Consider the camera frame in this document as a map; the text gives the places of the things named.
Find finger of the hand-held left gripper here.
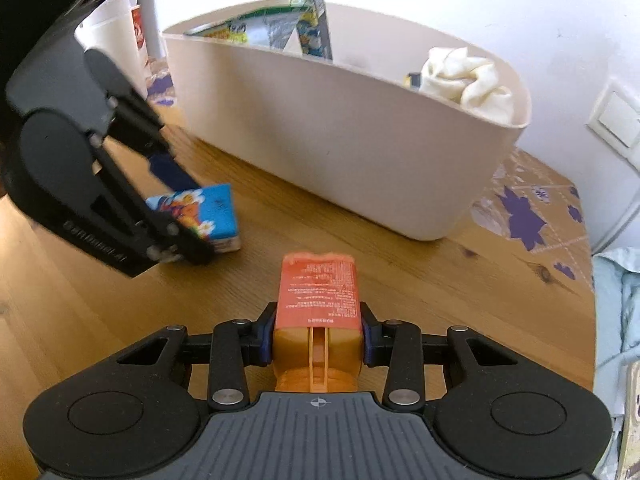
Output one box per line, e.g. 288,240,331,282
82,47,199,193
90,132,217,268

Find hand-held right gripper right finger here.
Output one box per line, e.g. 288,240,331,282
361,302,526,411

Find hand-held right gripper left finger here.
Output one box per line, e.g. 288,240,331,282
107,302,277,411

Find blue cartoon print carton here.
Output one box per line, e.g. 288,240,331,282
145,183,242,256

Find beige plastic storage bin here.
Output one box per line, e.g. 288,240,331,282
161,2,532,241

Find wooden desktop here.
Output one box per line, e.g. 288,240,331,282
0,110,598,461

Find white paper cup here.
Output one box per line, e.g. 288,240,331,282
75,0,150,101

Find red and white carton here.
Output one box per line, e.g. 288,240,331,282
131,4,151,68

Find grey leaning board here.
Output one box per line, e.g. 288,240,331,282
139,0,168,61

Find green cartoon snack packet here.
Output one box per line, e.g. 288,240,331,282
184,4,321,56

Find tall blue cartoon box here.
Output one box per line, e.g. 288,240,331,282
286,0,334,62

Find light blue quilted blanket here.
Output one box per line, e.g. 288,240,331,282
592,247,640,480

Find cream white scrunchie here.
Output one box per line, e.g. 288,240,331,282
419,46,516,123

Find white wall switch socket plate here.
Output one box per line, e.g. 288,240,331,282
586,80,640,151

